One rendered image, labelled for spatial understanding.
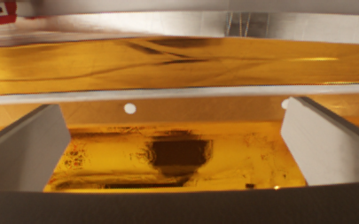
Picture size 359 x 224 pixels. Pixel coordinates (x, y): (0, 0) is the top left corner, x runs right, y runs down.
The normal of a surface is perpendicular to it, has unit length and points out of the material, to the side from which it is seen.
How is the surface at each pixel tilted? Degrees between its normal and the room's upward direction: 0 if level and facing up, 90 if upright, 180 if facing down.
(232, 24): 90
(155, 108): 90
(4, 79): 90
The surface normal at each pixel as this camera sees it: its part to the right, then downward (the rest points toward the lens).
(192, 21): -0.33, 0.48
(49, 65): 0.00, 0.50
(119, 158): -0.01, -0.13
